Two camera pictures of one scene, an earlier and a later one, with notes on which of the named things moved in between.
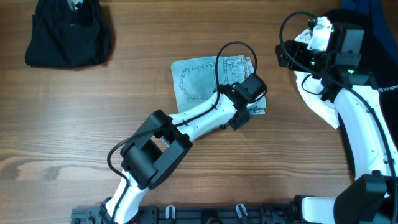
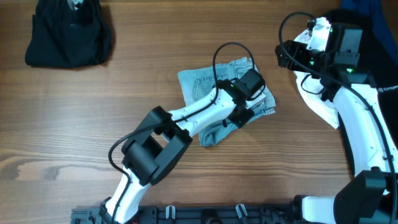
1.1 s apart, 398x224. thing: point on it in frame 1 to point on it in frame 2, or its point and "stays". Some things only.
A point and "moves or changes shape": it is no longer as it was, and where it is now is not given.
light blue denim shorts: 194,79 moves or changes shape
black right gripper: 286,55 stays
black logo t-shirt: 380,66 stays
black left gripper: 235,121 stays
